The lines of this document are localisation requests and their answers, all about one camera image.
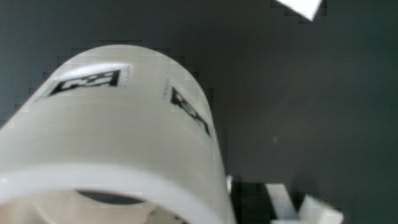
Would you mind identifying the white lamp shade cone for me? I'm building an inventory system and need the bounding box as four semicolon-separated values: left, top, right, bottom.
0;45;237;224

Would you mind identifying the white marker sheet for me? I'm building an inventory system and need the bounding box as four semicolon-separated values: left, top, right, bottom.
276;0;324;20

